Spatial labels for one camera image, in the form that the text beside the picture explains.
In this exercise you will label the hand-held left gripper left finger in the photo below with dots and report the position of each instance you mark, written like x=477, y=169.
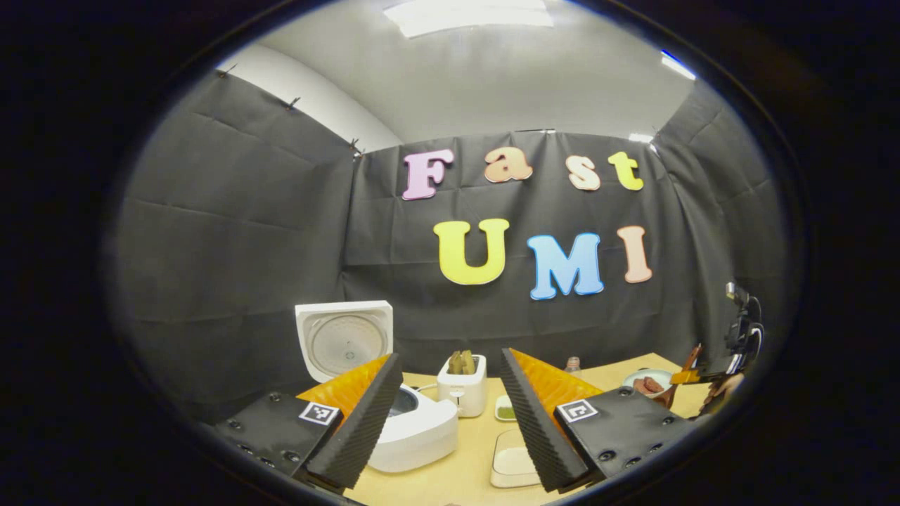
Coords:
x=365, y=429

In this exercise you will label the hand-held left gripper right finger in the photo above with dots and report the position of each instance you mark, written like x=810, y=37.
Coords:
x=534, y=429

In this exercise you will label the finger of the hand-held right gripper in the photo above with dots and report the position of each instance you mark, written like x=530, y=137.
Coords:
x=685, y=377

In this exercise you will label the brown wooden spoon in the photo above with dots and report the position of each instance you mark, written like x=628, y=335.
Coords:
x=692, y=357

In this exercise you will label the white rice cooker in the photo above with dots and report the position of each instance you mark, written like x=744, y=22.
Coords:
x=422, y=436

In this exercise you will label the red meat slice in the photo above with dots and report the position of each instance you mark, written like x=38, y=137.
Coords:
x=654, y=384
x=640, y=386

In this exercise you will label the white divided grain dish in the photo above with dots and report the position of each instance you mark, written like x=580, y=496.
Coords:
x=505, y=412

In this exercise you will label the pale green plate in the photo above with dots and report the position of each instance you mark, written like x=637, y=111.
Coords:
x=650, y=373

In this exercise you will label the white rectangular tray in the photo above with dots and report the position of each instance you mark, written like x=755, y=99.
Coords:
x=512, y=460

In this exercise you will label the clear plastic bottle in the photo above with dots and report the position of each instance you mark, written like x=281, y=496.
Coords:
x=573, y=365

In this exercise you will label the white toaster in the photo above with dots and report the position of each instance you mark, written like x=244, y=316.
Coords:
x=464, y=397

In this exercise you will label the brown bread slice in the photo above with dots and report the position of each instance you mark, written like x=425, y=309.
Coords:
x=455, y=363
x=469, y=362

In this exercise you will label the black backdrop cloth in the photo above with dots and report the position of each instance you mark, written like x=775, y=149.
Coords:
x=267, y=246

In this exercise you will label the small ceiling light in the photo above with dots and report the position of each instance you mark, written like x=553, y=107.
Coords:
x=677, y=65

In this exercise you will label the long ceiling light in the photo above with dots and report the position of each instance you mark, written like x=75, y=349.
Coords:
x=471, y=15

